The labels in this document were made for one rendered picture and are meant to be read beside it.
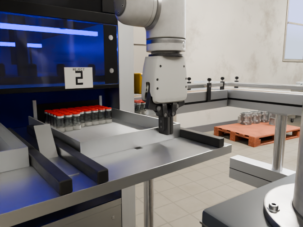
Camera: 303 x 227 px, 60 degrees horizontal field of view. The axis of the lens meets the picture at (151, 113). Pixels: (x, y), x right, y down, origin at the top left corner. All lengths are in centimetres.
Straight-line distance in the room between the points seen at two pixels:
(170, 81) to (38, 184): 31
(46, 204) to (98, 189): 7
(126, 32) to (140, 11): 38
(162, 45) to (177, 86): 9
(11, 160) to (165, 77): 32
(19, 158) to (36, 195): 12
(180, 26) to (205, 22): 379
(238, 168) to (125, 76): 92
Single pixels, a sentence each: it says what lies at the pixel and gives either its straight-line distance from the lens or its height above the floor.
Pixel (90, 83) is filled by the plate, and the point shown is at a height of 100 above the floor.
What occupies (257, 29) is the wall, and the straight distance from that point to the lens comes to 532.
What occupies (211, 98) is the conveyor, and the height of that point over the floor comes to 89.
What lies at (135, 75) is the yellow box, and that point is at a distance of 92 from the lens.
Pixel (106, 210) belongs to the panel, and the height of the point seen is 57.
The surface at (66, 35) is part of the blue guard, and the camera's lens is 79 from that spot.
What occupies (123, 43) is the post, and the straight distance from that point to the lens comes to 87.
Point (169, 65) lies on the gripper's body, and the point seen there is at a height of 105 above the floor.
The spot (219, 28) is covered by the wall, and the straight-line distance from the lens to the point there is 455.
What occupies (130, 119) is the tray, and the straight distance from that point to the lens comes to 80.
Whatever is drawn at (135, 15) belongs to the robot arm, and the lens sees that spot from 51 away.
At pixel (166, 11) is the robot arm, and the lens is 54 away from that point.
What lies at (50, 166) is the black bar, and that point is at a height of 90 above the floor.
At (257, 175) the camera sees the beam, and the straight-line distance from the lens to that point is 150.
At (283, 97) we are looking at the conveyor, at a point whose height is 91.
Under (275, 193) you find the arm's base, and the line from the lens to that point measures 43.
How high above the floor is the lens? 105
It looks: 10 degrees down
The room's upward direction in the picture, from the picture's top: straight up
